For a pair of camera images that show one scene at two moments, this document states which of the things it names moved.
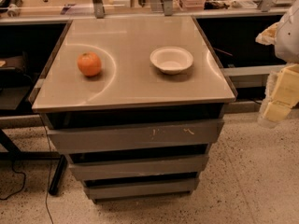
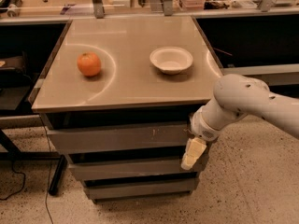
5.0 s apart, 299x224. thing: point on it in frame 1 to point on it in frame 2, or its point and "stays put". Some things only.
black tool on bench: (12, 3) stays put
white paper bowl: (171, 60) stays put
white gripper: (289, 39) to (202, 129)
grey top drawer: (133, 136) stays put
